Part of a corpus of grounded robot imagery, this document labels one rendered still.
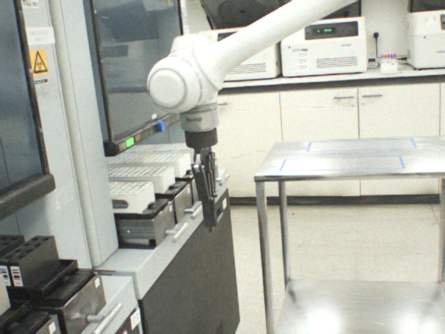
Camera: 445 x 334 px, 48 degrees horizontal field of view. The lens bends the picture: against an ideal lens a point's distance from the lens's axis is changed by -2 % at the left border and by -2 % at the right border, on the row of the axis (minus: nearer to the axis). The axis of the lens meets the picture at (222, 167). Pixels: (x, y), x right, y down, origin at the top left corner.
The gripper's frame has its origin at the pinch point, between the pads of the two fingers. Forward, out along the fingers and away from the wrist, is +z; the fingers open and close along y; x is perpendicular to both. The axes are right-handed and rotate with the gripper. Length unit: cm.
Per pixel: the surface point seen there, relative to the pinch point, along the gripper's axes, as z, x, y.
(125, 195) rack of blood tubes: -6.3, -18.8, 5.0
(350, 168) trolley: -1.7, 33.1, -30.0
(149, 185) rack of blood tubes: -6.5, -15.5, -2.0
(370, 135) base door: 31, 45, -229
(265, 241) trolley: 18.3, 8.2, -24.7
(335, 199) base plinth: 76, 20, -234
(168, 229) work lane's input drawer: 5.2, -11.9, -1.9
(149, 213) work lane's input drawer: -1.7, -13.2, 5.1
